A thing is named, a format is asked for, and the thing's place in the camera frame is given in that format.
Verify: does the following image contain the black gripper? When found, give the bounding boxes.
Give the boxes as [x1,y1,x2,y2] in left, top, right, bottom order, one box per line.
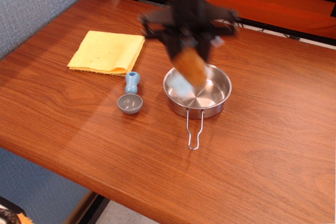
[139,0,239,62]

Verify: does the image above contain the blue and orange plush doll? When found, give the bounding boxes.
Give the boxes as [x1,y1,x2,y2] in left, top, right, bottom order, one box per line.
[167,39,214,98]

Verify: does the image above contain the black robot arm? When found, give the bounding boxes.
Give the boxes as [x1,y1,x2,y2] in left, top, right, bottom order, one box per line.
[139,0,238,61]

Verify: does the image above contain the yellow folded cloth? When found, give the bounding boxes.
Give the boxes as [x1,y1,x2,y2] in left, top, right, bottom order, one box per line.
[68,30,145,76]

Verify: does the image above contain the blue and grey measuring scoop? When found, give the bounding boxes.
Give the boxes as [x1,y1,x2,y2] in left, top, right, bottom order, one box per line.
[117,72,143,114]

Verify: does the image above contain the black basket with orange item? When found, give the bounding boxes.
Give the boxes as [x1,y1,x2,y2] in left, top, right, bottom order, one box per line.
[1,197,33,224]

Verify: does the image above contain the steel pan with wire handle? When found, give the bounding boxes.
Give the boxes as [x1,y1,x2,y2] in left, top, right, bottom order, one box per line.
[163,64,232,151]

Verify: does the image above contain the black table leg frame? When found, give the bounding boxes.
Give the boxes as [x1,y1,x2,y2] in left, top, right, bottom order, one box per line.
[63,191,110,223]

